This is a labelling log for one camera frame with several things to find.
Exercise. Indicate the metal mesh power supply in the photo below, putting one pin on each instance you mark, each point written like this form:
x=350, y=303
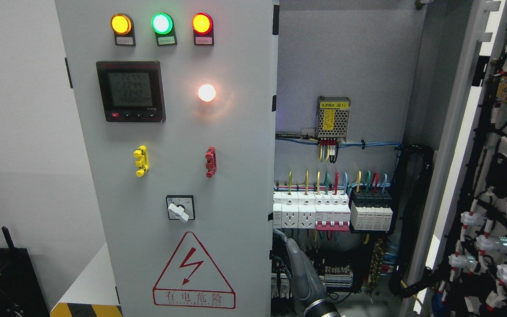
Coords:
x=333, y=116

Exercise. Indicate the white glowing lamp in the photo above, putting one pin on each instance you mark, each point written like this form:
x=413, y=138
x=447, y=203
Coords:
x=207, y=92

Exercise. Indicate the black digital power meter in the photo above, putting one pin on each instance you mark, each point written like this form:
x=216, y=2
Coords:
x=131, y=91

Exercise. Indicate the white socket breaker row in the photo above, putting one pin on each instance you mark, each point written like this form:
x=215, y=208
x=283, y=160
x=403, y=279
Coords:
x=311, y=210

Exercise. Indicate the grey cabinet door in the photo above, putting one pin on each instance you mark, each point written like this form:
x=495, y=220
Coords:
x=460, y=263
x=238, y=57

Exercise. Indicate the red terminal connector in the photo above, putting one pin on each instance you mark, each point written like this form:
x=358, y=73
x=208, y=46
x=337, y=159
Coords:
x=211, y=162

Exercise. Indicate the green indicator lamp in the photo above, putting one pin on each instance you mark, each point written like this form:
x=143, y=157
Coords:
x=162, y=23

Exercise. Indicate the lower relay terminal row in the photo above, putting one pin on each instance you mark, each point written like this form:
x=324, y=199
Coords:
x=334, y=270

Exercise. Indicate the yellow indicator lamp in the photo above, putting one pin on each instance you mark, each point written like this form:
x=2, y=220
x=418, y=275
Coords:
x=121, y=24

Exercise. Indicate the red electric warning sticker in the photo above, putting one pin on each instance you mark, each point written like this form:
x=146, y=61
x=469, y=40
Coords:
x=192, y=279

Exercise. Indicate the red indicator lamp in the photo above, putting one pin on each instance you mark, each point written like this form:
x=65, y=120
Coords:
x=202, y=23

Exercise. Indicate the yellow terminal connector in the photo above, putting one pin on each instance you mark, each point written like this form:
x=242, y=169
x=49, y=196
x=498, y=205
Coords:
x=141, y=160

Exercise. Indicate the black white surge protector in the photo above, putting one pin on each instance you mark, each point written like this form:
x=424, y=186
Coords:
x=371, y=211

